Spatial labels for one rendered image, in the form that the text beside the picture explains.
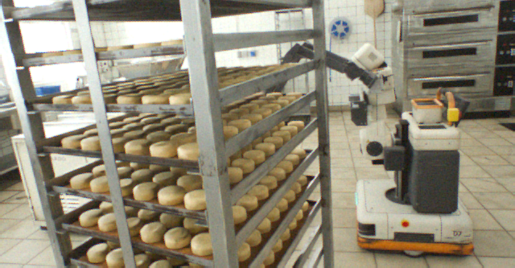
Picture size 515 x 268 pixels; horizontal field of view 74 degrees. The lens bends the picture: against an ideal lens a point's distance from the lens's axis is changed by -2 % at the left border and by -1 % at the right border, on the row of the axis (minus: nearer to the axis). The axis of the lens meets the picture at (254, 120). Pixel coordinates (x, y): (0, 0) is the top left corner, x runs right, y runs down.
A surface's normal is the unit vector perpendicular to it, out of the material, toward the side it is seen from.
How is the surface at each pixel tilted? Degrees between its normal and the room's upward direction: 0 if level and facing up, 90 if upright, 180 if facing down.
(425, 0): 90
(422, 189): 90
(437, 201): 90
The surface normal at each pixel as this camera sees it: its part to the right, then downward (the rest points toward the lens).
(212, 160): -0.43, 0.25
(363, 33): -0.19, 0.24
